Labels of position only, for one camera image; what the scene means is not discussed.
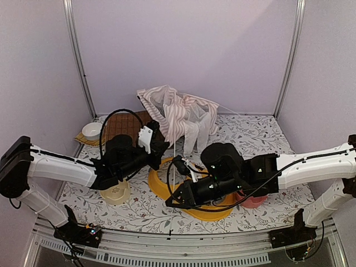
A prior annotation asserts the white tent pole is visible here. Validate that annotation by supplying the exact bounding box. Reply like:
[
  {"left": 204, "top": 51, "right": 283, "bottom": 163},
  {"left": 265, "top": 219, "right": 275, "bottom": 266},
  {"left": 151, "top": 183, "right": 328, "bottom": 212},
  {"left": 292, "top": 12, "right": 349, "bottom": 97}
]
[{"left": 166, "top": 105, "right": 240, "bottom": 236}]

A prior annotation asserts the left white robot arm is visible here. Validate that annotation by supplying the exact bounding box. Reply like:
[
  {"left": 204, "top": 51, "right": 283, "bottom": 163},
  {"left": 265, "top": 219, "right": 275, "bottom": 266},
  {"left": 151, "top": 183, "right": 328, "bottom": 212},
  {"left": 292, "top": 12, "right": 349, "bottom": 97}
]
[{"left": 1, "top": 117, "right": 170, "bottom": 241}]

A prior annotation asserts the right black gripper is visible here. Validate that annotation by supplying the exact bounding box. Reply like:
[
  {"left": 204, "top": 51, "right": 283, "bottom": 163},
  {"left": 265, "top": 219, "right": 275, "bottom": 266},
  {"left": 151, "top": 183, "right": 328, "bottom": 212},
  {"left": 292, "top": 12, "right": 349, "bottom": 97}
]
[{"left": 166, "top": 174, "right": 241, "bottom": 208}]

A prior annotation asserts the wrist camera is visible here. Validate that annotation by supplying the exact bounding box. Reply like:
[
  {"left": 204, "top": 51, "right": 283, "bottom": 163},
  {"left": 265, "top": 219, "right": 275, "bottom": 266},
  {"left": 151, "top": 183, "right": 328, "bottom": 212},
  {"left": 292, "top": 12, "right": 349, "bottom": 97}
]
[
  {"left": 137, "top": 120, "right": 160, "bottom": 154},
  {"left": 172, "top": 155, "right": 200, "bottom": 183}
]

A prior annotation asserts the yellow double bowl holder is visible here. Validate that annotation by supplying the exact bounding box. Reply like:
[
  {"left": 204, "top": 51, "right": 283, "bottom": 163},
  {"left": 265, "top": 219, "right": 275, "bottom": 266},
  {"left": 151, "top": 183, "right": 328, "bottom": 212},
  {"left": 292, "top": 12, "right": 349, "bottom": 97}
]
[{"left": 148, "top": 157, "right": 233, "bottom": 221}]

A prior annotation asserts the front aluminium rail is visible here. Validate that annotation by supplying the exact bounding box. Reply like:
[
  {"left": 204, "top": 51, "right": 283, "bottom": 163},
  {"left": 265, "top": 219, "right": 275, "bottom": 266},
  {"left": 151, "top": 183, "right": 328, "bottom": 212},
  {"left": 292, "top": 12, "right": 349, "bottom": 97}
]
[{"left": 23, "top": 218, "right": 352, "bottom": 266}]

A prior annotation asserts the pink striped pet tent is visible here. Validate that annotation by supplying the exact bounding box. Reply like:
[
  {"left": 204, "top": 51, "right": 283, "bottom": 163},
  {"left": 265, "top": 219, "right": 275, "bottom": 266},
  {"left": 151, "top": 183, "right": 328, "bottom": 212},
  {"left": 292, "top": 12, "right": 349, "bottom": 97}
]
[{"left": 137, "top": 85, "right": 219, "bottom": 157}]

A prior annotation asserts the brown checkered mat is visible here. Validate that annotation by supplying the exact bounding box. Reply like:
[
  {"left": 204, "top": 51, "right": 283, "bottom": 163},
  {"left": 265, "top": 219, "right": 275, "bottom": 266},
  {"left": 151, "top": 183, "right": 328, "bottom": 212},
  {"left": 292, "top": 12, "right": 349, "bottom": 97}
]
[{"left": 101, "top": 111, "right": 165, "bottom": 145}]

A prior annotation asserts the right aluminium frame post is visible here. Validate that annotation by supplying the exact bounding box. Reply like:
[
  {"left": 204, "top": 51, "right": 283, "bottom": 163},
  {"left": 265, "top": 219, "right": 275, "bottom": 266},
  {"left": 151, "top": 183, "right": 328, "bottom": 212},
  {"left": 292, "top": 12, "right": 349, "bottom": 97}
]
[{"left": 273, "top": 0, "right": 306, "bottom": 120}]

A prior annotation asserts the pink pet bowl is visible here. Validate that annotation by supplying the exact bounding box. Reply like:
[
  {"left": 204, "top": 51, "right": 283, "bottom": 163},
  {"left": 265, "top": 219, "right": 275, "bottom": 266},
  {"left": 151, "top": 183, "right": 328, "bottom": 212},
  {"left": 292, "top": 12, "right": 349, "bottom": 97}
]
[{"left": 234, "top": 191, "right": 268, "bottom": 209}]

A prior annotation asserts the aluminium frame post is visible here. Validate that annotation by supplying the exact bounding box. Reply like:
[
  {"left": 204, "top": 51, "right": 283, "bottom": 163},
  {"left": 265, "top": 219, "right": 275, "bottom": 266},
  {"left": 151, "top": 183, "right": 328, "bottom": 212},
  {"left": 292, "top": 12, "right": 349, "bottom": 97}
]
[
  {"left": 63, "top": 0, "right": 97, "bottom": 119},
  {"left": 273, "top": 0, "right": 306, "bottom": 120}
]

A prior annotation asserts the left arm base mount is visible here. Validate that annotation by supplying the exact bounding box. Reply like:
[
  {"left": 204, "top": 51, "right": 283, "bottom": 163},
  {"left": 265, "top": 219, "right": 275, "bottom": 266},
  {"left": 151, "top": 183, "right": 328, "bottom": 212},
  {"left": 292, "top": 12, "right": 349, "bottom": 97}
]
[{"left": 53, "top": 205, "right": 102, "bottom": 248}]

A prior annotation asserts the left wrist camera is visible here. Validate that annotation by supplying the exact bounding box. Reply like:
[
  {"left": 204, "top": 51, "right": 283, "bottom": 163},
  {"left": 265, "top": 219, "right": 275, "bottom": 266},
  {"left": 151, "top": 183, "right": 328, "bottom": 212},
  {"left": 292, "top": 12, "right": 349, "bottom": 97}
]
[{"left": 137, "top": 120, "right": 160, "bottom": 154}]

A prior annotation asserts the left aluminium frame post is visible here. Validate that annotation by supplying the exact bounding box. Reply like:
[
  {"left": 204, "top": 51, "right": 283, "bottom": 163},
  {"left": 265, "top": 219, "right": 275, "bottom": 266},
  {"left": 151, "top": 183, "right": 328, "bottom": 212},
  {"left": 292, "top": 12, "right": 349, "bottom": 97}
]
[{"left": 63, "top": 0, "right": 97, "bottom": 119}]

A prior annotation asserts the white ceramic bowl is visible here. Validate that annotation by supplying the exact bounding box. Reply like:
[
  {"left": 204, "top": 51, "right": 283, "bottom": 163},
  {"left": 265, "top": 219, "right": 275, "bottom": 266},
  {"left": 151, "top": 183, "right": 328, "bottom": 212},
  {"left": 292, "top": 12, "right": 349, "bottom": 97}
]
[{"left": 81, "top": 122, "right": 102, "bottom": 141}]

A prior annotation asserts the cream pet bowl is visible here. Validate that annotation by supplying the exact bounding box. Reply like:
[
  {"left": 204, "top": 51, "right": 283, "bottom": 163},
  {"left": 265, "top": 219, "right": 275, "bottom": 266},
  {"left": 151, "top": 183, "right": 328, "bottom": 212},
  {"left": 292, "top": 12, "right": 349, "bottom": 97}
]
[{"left": 100, "top": 180, "right": 131, "bottom": 205}]

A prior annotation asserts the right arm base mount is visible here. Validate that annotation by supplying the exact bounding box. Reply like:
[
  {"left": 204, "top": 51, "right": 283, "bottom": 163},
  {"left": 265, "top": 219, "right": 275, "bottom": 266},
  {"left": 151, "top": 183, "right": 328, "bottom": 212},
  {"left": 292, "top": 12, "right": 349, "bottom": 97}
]
[{"left": 269, "top": 209, "right": 317, "bottom": 248}]

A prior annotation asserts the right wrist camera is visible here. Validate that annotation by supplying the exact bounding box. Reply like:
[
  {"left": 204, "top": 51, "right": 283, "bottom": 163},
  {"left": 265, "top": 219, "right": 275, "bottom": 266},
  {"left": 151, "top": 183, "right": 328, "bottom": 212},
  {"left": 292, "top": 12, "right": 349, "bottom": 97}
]
[{"left": 172, "top": 155, "right": 200, "bottom": 183}]

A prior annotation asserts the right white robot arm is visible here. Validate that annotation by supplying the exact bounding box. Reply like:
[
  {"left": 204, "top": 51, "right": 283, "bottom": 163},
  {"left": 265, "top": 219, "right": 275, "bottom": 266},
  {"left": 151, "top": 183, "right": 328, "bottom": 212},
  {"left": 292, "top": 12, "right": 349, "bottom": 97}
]
[{"left": 165, "top": 135, "right": 355, "bottom": 243}]

